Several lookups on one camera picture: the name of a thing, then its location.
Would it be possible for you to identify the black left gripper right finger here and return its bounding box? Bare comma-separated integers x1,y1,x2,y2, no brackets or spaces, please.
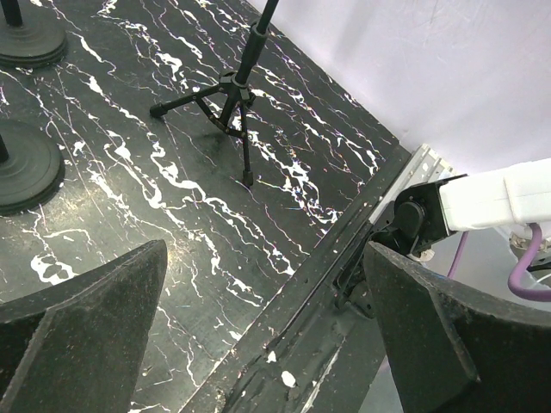
363,242,550,412

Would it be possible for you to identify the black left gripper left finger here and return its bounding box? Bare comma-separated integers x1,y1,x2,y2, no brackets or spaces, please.
1,240,168,412

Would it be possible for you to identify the black round-base stand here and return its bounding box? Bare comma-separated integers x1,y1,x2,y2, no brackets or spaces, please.
1,120,65,216
1,0,68,68

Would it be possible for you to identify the small black tripod stand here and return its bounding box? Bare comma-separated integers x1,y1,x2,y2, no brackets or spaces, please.
149,0,279,188

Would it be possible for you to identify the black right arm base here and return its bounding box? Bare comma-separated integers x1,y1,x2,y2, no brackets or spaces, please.
333,227,423,334

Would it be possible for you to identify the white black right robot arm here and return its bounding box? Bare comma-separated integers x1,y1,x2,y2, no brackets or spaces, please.
390,158,550,254

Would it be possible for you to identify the aluminium table rail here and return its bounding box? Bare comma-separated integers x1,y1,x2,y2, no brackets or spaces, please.
369,144,459,224

